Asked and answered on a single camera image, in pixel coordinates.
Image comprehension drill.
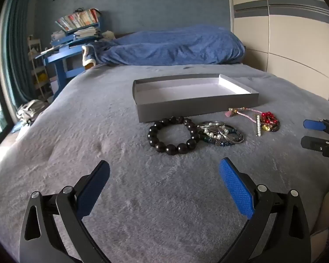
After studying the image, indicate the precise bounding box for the blue bead bracelet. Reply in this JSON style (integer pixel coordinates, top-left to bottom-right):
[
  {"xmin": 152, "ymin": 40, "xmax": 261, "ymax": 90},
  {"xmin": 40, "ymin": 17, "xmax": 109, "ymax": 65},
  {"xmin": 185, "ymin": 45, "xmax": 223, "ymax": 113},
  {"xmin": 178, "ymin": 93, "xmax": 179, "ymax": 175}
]
[{"xmin": 199, "ymin": 127, "xmax": 244, "ymax": 147}]

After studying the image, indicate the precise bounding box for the grey fleece blanket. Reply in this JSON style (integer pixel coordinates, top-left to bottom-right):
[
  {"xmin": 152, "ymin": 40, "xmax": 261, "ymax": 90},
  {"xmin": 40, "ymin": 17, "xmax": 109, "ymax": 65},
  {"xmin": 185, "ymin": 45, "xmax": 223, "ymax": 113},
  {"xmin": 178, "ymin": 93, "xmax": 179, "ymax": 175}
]
[{"xmin": 0, "ymin": 64, "xmax": 329, "ymax": 263}]

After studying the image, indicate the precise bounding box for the blue pillow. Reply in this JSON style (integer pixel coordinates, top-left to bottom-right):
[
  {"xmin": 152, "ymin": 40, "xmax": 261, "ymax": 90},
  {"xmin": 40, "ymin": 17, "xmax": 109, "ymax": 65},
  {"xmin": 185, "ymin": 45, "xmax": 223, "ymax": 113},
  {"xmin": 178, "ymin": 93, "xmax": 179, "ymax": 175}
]
[{"xmin": 82, "ymin": 25, "xmax": 246, "ymax": 67}]

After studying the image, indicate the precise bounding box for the stack of papers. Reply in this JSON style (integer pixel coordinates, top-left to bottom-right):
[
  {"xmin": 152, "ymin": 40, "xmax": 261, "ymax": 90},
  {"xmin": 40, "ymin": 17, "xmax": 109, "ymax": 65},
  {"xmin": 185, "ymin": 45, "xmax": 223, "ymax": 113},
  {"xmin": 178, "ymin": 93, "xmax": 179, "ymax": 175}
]
[{"xmin": 51, "ymin": 27, "xmax": 102, "ymax": 46}]

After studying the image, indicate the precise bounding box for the black bead bracelet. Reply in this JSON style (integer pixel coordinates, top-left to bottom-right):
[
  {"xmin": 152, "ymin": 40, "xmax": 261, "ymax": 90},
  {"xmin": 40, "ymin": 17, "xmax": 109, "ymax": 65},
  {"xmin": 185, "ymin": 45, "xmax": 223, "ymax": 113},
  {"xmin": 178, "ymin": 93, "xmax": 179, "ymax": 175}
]
[{"xmin": 147, "ymin": 117, "xmax": 200, "ymax": 155}]

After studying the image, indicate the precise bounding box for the grey cardboard box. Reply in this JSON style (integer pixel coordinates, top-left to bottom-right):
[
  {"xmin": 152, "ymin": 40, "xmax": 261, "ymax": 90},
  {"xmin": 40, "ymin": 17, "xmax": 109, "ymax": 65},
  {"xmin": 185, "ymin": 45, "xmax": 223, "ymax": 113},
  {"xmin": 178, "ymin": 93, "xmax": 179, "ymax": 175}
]
[{"xmin": 132, "ymin": 73, "xmax": 259, "ymax": 123}]

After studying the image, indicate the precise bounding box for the red bead bracelet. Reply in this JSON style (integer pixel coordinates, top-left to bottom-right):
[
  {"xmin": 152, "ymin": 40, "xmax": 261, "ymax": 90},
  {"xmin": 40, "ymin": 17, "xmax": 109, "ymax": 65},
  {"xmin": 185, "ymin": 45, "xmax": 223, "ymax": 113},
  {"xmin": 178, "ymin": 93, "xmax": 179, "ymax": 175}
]
[{"xmin": 261, "ymin": 111, "xmax": 281, "ymax": 132}]

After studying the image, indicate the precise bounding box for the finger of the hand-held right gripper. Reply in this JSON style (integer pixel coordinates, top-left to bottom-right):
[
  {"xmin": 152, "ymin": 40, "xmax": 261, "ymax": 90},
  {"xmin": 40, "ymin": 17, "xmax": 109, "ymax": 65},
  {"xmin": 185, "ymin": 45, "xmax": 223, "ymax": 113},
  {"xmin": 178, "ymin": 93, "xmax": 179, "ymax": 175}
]
[
  {"xmin": 304, "ymin": 119, "xmax": 329, "ymax": 138},
  {"xmin": 301, "ymin": 135, "xmax": 329, "ymax": 166}
]

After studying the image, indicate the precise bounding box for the pink tassel charm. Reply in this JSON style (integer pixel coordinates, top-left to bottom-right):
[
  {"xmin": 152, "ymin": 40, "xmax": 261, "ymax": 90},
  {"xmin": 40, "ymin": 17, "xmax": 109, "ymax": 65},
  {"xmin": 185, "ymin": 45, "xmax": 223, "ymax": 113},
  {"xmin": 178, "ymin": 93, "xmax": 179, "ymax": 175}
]
[{"xmin": 226, "ymin": 107, "xmax": 259, "ymax": 119}]

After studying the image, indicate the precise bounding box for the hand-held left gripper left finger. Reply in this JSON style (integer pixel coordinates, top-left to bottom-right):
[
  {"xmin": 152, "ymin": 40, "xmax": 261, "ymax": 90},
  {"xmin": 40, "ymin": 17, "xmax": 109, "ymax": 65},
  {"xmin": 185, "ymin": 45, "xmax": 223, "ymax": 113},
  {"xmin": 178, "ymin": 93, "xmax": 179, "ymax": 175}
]
[{"xmin": 19, "ymin": 160, "xmax": 111, "ymax": 263}]

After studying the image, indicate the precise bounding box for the white shelf rack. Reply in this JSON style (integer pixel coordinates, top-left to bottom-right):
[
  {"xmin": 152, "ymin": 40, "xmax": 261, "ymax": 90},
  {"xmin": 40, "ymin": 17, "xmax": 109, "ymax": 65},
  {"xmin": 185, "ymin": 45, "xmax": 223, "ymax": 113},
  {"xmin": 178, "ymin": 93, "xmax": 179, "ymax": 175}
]
[{"xmin": 27, "ymin": 35, "xmax": 55, "ymax": 100}]

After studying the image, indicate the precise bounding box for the white pearl bracelet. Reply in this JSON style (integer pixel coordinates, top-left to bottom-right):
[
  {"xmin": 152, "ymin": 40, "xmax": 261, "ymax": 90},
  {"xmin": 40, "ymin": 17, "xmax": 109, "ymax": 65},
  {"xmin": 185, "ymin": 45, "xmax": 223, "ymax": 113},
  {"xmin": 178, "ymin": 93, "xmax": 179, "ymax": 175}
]
[{"xmin": 204, "ymin": 125, "xmax": 229, "ymax": 140}]

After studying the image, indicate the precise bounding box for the blue wooden desk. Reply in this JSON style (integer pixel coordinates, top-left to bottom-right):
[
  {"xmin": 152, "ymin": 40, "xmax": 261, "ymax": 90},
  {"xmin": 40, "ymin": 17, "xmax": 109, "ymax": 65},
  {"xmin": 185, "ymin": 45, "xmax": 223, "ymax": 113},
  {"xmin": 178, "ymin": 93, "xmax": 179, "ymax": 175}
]
[{"xmin": 35, "ymin": 19, "xmax": 102, "ymax": 100}]

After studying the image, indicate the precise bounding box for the beige wardrobe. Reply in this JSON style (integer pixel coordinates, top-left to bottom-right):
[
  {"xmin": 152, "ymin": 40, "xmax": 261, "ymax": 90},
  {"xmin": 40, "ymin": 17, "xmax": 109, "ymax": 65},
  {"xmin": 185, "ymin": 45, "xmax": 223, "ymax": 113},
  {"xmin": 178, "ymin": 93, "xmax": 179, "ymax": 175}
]
[{"xmin": 226, "ymin": 0, "xmax": 329, "ymax": 100}]

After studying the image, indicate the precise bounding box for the row of books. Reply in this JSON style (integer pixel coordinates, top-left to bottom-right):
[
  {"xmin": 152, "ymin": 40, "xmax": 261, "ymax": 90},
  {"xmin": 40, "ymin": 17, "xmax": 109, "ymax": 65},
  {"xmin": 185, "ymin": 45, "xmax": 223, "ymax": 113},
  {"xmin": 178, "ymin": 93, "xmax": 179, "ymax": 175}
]
[{"xmin": 55, "ymin": 8, "xmax": 101, "ymax": 32}]

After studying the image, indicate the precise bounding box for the teal curtain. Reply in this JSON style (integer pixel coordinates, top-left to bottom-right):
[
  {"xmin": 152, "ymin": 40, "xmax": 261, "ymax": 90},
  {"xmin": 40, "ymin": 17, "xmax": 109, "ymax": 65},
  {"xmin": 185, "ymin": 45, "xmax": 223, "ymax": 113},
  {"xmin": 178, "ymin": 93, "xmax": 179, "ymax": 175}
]
[{"xmin": 0, "ymin": 0, "xmax": 37, "ymax": 103}]

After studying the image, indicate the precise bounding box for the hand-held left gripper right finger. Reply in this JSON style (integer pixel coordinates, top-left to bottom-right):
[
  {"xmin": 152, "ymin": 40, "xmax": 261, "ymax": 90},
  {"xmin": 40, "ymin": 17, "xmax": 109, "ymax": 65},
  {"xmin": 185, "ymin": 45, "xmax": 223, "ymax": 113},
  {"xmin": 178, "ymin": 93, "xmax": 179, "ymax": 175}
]
[{"xmin": 218, "ymin": 157, "xmax": 311, "ymax": 263}]

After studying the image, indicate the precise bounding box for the grey bag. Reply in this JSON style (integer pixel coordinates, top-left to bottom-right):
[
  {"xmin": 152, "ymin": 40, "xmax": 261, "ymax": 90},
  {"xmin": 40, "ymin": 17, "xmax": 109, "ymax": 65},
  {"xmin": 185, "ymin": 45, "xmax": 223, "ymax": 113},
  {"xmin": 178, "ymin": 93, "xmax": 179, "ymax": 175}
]
[{"xmin": 16, "ymin": 99, "xmax": 49, "ymax": 127}]

